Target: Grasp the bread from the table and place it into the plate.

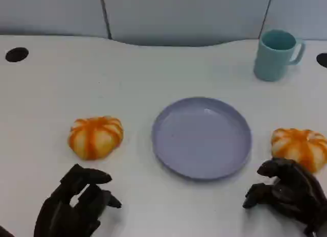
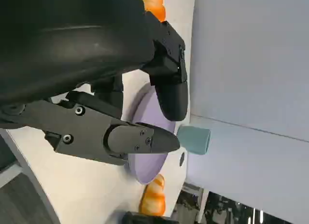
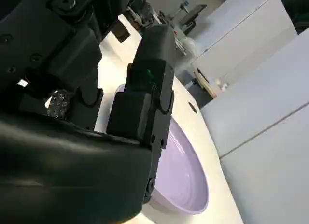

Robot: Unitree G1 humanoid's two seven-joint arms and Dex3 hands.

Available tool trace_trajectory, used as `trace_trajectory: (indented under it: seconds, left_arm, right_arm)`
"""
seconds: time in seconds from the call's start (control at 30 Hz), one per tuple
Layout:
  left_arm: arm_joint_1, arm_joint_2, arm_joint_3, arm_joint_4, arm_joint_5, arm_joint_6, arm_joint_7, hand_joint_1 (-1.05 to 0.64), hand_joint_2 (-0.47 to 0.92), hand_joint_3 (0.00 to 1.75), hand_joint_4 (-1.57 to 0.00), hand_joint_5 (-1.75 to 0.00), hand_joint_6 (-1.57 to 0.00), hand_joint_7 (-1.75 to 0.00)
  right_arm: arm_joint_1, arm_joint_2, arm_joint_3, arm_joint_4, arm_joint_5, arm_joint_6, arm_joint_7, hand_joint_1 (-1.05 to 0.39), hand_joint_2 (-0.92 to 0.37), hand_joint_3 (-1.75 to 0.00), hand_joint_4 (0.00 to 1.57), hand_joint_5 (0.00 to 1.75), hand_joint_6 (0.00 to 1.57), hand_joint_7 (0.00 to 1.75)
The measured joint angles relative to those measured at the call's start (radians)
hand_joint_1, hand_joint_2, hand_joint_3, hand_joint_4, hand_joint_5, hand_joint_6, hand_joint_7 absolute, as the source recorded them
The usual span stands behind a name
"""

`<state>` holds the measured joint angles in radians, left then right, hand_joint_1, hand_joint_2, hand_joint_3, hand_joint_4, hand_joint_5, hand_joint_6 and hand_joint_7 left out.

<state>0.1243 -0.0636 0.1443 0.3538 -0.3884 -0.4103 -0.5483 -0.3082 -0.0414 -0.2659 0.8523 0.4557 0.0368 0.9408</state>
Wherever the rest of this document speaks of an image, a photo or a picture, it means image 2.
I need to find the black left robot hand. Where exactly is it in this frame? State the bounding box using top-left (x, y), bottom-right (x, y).
top-left (0, 0), bottom-right (188, 167)

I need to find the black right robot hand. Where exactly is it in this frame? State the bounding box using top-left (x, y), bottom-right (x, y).
top-left (122, 210), bottom-right (175, 224)

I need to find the orange toy bread roll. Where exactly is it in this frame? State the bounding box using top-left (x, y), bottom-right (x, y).
top-left (133, 0), bottom-right (167, 22)
top-left (139, 174), bottom-right (167, 215)

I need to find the lilac plate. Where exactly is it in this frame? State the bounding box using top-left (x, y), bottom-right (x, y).
top-left (120, 83), bottom-right (177, 185)

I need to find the pale green mug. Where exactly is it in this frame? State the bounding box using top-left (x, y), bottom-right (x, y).
top-left (177, 126), bottom-right (211, 156)

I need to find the dark workshop equipment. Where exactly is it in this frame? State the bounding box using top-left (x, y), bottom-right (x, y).
top-left (175, 182), bottom-right (309, 224)

